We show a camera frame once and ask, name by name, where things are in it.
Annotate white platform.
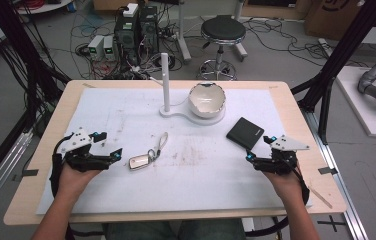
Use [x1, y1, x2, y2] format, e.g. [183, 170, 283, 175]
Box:
[335, 65, 376, 139]

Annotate tangle of floor cables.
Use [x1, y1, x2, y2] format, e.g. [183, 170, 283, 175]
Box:
[244, 16, 370, 68]

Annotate black frame with cables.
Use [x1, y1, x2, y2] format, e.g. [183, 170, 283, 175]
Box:
[0, 0, 72, 198]

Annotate black frame post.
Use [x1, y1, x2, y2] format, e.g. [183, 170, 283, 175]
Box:
[290, 0, 376, 145]

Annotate person's left hand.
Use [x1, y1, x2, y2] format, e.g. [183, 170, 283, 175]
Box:
[57, 162, 103, 202]

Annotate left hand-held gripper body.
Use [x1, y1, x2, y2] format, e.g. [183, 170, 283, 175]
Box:
[53, 127, 111, 173]

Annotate thin wooden stick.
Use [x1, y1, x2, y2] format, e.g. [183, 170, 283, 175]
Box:
[308, 185, 334, 210]

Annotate white box on computer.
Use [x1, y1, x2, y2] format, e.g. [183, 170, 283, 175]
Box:
[122, 2, 140, 19]

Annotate silver key fob with strap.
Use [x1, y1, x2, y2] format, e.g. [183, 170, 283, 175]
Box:
[128, 131, 170, 172]

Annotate white stand with post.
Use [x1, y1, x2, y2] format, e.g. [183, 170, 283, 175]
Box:
[158, 52, 227, 127]

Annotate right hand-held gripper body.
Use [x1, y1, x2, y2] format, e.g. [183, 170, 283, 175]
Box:
[255, 134, 311, 176]

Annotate white eggshell-shaped bowl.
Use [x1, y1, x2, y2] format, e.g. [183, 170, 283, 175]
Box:
[188, 81, 227, 120]

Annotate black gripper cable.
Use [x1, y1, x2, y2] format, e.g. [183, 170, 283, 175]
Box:
[49, 133, 76, 200]
[245, 161, 311, 238]

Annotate cardboard box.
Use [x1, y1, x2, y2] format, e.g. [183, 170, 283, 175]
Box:
[303, 0, 376, 42]

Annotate person's jeans legs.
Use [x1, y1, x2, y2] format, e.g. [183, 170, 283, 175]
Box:
[101, 218, 248, 240]

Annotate black wallet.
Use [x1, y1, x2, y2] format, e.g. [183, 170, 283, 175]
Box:
[225, 116, 266, 151]

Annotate person's right hand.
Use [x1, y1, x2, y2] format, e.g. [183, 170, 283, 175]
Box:
[263, 166, 303, 202]

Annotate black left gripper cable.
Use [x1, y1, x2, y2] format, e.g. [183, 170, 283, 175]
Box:
[49, 133, 76, 200]

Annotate black round stool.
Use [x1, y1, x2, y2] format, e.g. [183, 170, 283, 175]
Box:
[198, 14, 248, 82]

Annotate black computer tower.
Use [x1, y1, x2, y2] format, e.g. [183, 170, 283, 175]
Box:
[138, 5, 160, 55]
[113, 13, 141, 67]

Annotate white power strip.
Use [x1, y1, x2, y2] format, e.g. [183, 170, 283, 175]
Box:
[317, 37, 336, 58]

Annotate white table mat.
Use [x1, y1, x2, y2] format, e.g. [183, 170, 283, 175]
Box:
[35, 87, 314, 215]

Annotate white power supply box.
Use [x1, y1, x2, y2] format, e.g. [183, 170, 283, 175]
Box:
[87, 34, 106, 59]
[102, 35, 116, 60]

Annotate grey metal stand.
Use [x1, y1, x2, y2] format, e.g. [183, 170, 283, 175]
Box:
[174, 0, 193, 64]

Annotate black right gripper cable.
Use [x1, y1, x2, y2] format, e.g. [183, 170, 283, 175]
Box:
[245, 161, 311, 238]

